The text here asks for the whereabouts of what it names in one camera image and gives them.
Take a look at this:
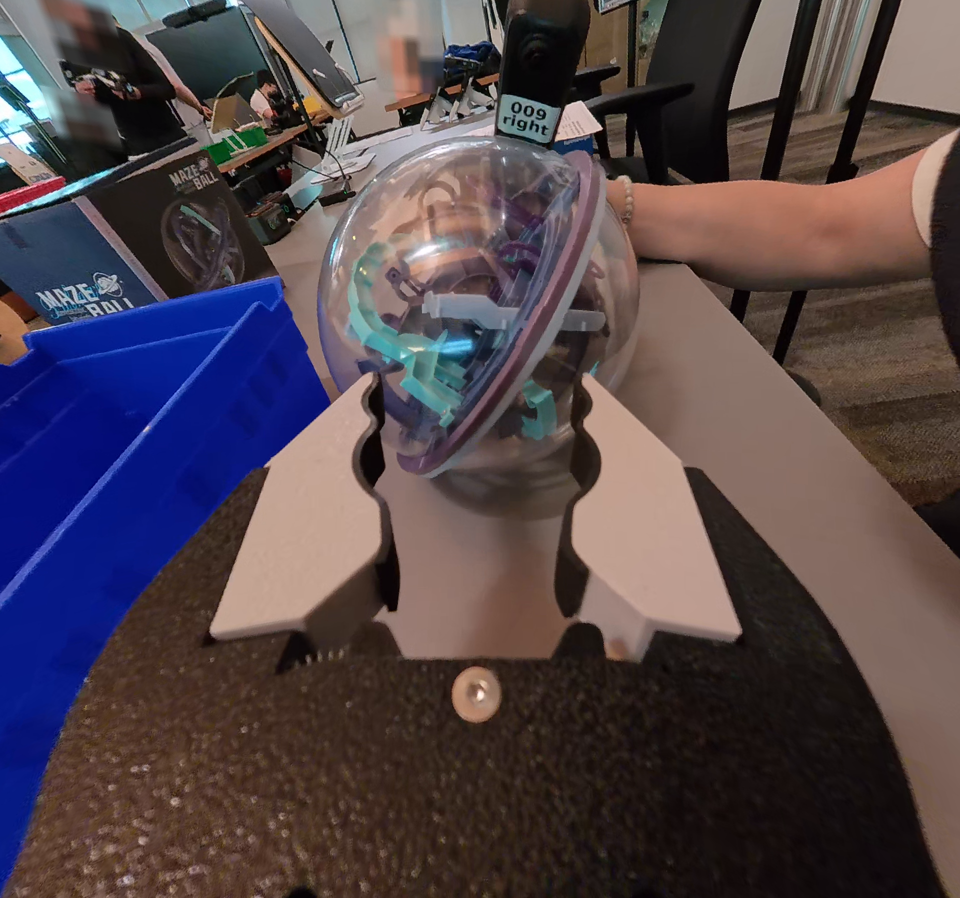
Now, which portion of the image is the large black screen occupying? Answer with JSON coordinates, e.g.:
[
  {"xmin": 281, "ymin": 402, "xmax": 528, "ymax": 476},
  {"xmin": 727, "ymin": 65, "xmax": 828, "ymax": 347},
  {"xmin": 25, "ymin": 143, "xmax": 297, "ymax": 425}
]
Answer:
[{"xmin": 144, "ymin": 7, "xmax": 273, "ymax": 102}]

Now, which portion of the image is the black battery box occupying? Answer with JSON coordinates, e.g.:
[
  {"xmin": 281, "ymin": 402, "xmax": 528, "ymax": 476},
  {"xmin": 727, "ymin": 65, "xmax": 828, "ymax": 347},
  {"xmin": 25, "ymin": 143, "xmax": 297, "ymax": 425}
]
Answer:
[{"xmin": 246, "ymin": 191, "xmax": 303, "ymax": 244}]

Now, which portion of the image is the clear plastic maze ball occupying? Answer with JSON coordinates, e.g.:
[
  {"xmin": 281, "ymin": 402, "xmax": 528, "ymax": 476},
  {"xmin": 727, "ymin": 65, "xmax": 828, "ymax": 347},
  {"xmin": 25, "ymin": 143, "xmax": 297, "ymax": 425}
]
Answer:
[{"xmin": 317, "ymin": 139, "xmax": 642, "ymax": 481}]

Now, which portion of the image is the person's right forearm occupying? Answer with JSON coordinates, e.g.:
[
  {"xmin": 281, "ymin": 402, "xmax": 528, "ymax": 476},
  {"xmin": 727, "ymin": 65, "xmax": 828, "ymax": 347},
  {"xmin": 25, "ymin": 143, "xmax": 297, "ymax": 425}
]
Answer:
[{"xmin": 604, "ymin": 161, "xmax": 939, "ymax": 293}]

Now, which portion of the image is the green plastic bin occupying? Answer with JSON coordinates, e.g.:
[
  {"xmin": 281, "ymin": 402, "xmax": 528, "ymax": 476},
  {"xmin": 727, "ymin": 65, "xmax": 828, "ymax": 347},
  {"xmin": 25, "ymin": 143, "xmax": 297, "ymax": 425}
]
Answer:
[{"xmin": 201, "ymin": 124, "xmax": 271, "ymax": 166}]

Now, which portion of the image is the framed sign on black easel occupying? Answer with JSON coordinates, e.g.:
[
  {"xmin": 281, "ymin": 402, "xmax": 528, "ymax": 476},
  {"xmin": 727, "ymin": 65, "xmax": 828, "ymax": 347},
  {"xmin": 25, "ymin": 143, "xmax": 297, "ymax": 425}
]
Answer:
[{"xmin": 711, "ymin": 0, "xmax": 925, "ymax": 368}]

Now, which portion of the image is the blue plastic bin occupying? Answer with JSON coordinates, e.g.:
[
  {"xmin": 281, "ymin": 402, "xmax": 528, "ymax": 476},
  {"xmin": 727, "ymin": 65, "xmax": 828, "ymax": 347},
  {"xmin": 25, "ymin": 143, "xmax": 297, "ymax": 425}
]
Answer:
[{"xmin": 0, "ymin": 275, "xmax": 333, "ymax": 860}]

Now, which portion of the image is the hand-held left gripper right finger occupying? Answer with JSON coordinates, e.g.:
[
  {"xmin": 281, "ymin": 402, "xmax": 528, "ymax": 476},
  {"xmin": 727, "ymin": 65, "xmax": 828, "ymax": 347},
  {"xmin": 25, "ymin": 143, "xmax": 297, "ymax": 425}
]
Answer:
[{"xmin": 555, "ymin": 374, "xmax": 745, "ymax": 663}]

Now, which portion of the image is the black office chair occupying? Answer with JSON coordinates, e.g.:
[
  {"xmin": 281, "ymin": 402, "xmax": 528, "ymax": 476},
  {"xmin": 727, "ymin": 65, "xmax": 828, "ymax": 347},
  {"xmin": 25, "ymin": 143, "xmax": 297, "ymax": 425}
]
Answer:
[{"xmin": 583, "ymin": 0, "xmax": 775, "ymax": 188}]

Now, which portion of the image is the white stand base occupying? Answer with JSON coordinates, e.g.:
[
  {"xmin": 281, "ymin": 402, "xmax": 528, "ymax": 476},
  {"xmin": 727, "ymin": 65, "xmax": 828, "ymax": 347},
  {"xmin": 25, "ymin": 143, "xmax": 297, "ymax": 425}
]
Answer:
[{"xmin": 291, "ymin": 109, "xmax": 378, "ymax": 188}]

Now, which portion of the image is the red plastic bin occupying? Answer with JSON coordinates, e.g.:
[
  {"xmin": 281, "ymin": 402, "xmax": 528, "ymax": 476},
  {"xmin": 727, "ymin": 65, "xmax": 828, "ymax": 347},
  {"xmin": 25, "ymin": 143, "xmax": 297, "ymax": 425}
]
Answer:
[{"xmin": 0, "ymin": 185, "xmax": 60, "ymax": 215}]

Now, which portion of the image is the small blue box with leaflet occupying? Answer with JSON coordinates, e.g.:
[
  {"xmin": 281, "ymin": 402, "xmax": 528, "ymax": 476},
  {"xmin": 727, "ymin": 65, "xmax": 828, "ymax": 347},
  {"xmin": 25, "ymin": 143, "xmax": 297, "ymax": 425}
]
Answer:
[{"xmin": 557, "ymin": 101, "xmax": 603, "ymax": 140}]

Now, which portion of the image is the person's white sleeve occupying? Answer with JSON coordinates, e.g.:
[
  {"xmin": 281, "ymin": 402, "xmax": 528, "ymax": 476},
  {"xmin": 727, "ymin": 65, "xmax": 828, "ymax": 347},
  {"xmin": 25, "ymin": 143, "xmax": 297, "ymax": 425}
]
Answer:
[{"xmin": 909, "ymin": 127, "xmax": 960, "ymax": 253}]

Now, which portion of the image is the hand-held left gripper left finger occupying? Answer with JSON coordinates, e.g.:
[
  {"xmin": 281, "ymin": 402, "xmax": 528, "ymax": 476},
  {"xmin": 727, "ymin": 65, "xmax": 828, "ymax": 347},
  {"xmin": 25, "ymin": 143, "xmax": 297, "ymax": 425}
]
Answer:
[{"xmin": 207, "ymin": 371, "xmax": 404, "ymax": 649}]

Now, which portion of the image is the dark printed cardboard box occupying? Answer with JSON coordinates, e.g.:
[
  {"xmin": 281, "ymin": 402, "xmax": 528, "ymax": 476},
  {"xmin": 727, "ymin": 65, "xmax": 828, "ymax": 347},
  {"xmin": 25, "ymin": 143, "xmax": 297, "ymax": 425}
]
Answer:
[{"xmin": 0, "ymin": 135, "xmax": 280, "ymax": 331}]

